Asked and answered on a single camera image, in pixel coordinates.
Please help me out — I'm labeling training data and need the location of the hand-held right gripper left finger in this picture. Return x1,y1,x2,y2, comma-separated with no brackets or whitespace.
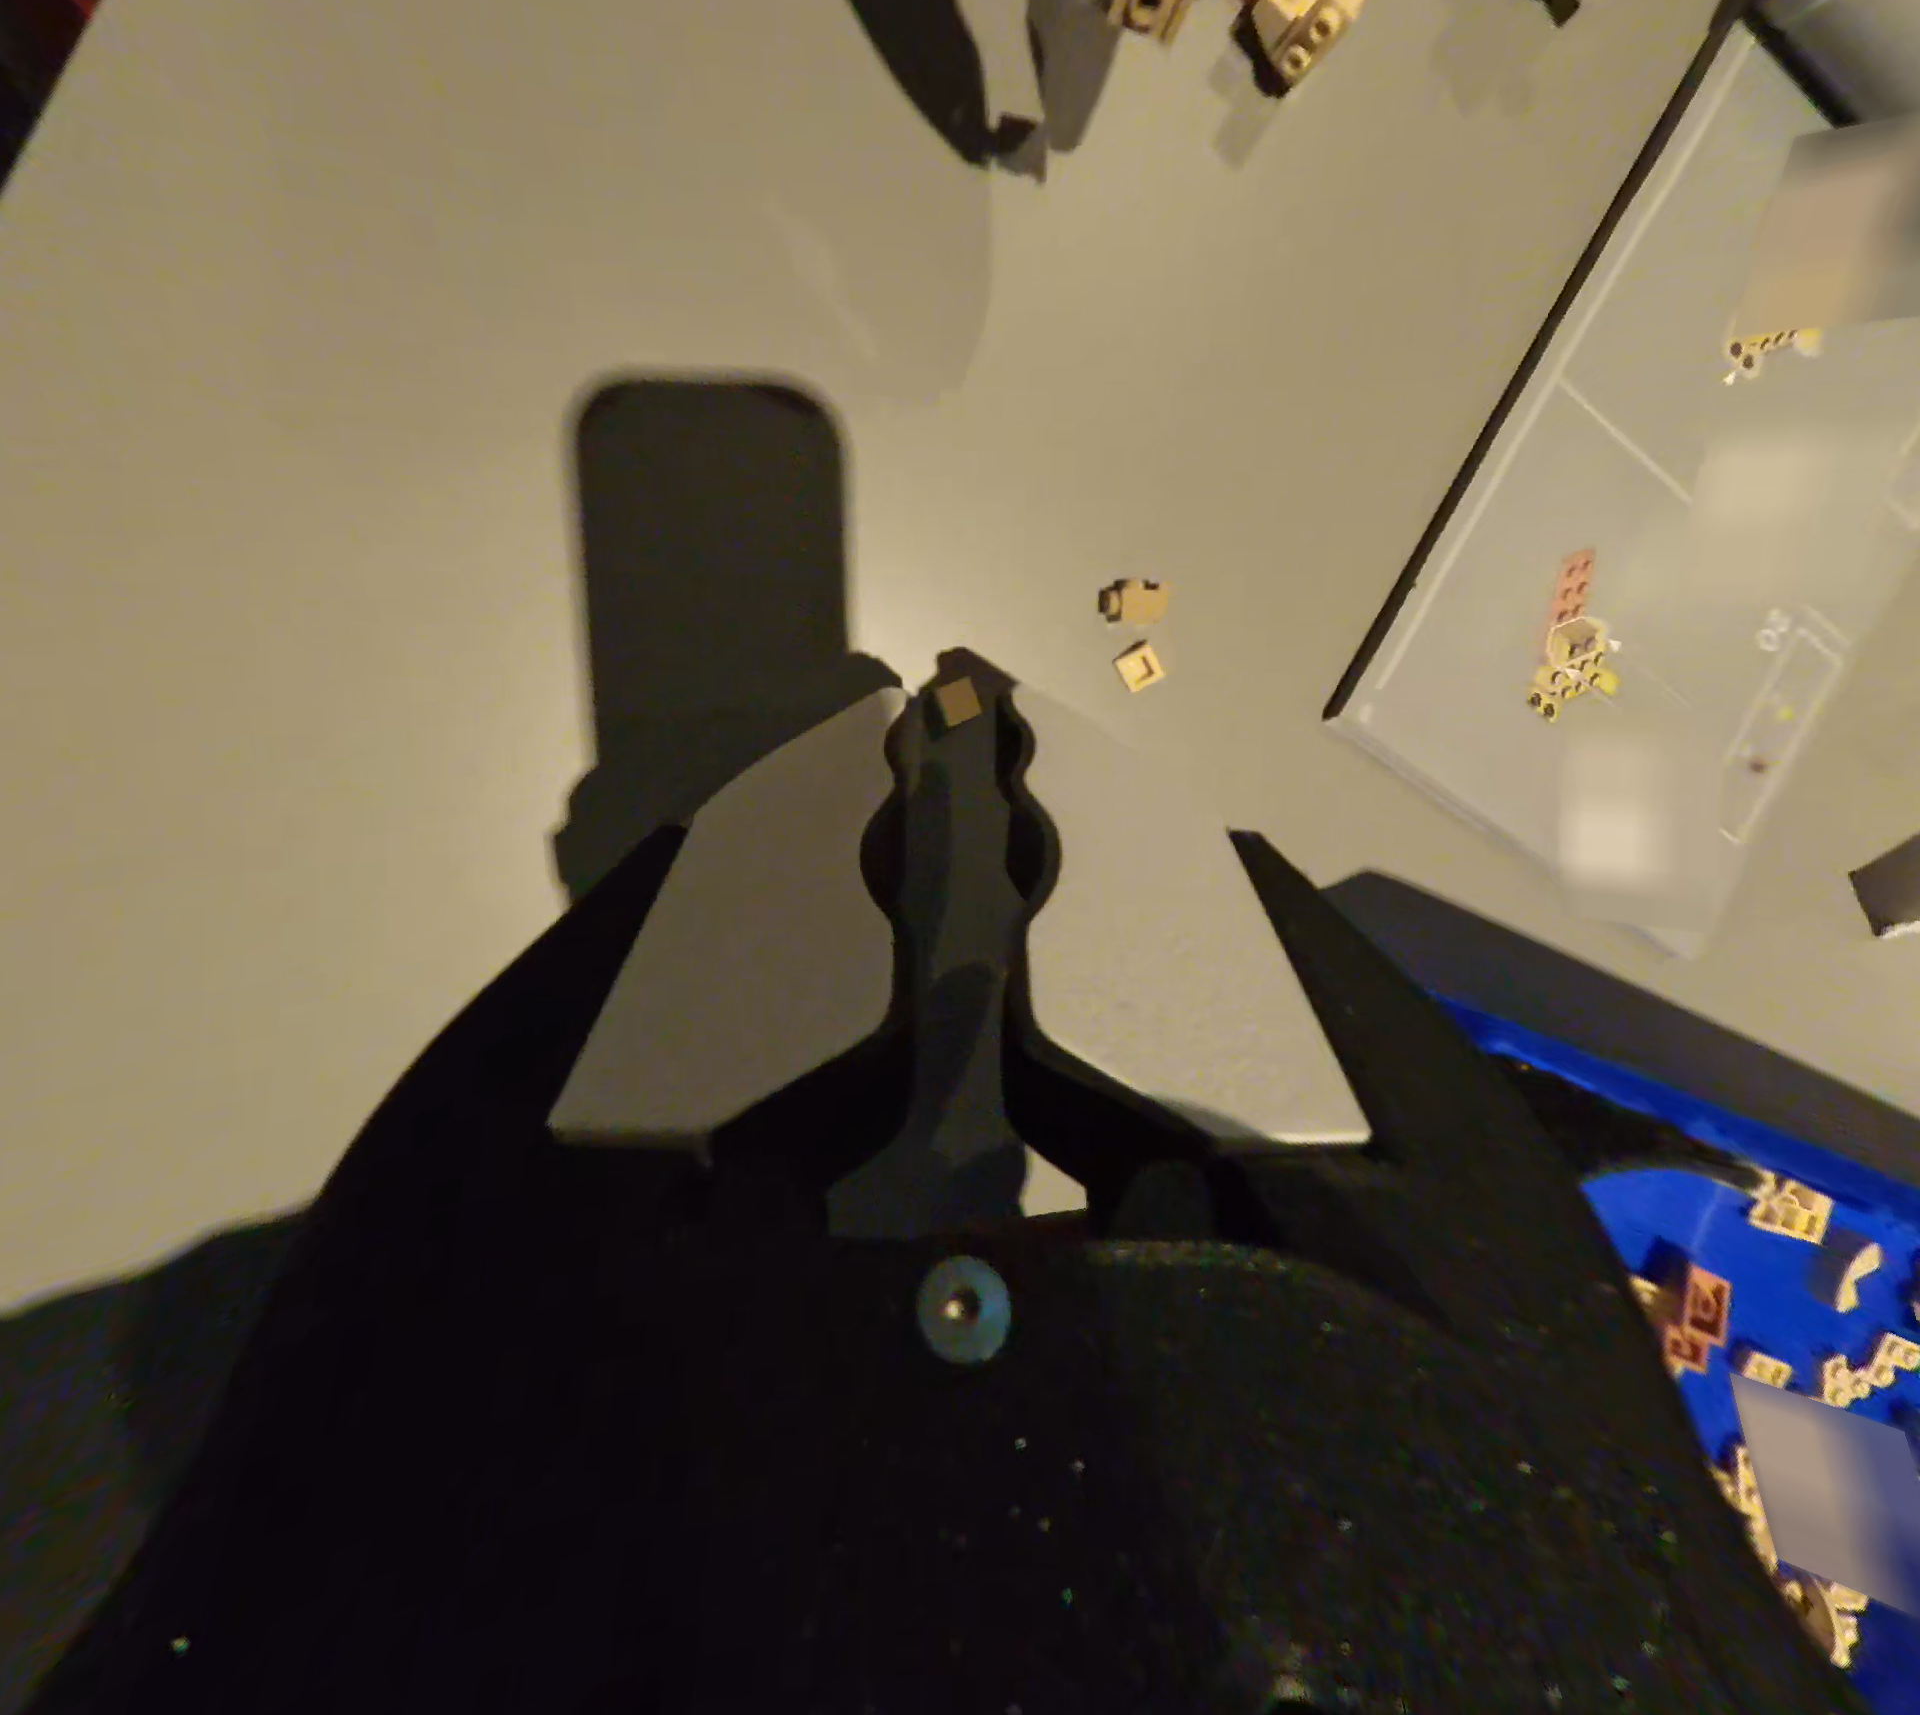
545,689,912,1146

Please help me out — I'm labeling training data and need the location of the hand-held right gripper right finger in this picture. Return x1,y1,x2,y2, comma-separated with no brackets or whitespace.
1005,684,1380,1153

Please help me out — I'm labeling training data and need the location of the grey desk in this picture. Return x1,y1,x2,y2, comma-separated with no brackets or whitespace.
0,0,1920,1328

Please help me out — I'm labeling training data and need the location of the blue plastic bin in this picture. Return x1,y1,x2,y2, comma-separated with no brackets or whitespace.
1412,981,1920,1672

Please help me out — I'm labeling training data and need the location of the grey instruction booklet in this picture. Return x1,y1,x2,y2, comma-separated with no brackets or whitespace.
1320,0,1920,960

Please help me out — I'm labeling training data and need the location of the pile of toy bricks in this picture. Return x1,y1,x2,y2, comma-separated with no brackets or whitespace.
1621,1169,1920,1659

